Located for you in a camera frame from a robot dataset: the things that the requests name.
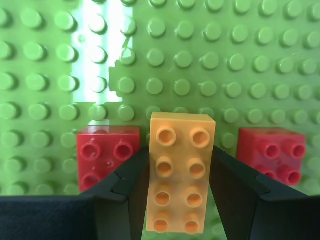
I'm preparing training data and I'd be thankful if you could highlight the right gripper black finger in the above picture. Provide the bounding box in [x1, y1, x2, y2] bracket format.
[0, 146, 151, 240]
[209, 145, 320, 240]

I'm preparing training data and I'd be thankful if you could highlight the yellow rectangular toy brick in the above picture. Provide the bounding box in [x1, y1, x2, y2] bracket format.
[145, 111, 217, 235]

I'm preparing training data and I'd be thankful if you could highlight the red square toy brick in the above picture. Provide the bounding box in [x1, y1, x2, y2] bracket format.
[76, 126, 141, 193]
[236, 127, 308, 187]

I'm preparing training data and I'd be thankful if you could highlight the green studded baseplate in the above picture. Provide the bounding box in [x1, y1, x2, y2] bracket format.
[0, 0, 320, 240]

